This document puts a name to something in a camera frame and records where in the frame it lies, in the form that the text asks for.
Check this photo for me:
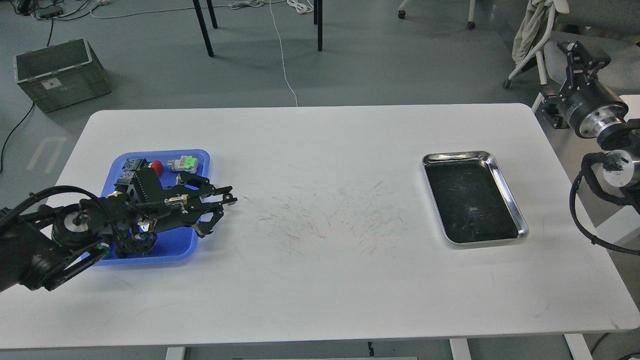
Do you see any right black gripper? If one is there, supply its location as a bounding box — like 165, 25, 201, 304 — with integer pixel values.
538, 41, 630, 140

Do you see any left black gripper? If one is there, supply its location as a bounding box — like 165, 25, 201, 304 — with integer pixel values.
127, 168, 238, 239

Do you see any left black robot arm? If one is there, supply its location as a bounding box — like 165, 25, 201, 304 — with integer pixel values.
0, 167, 237, 291

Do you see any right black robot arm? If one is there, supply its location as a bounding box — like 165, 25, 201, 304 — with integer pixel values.
539, 41, 640, 256

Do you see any blue plastic tray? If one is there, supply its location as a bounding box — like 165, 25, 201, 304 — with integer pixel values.
96, 149, 211, 266

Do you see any grey office chair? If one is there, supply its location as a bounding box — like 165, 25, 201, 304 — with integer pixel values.
502, 0, 640, 113

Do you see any silver metal tray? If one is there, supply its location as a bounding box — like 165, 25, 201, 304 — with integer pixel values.
422, 150, 530, 248

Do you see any grey plastic crate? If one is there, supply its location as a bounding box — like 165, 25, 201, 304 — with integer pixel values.
13, 39, 112, 113

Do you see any black table leg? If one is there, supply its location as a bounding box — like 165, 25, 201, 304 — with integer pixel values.
192, 0, 218, 59
312, 0, 323, 52

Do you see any black table leg right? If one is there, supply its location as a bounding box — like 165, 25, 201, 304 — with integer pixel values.
312, 0, 323, 52

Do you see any grey green switch part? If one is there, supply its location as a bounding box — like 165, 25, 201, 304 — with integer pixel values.
166, 155, 200, 174

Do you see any red push button switch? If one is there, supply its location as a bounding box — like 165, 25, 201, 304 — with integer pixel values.
121, 157, 164, 178

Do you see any yellow push button switch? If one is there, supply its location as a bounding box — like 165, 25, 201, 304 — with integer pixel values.
111, 170, 135, 198

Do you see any white floor cable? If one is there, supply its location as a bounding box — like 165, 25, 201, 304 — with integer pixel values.
269, 0, 299, 107

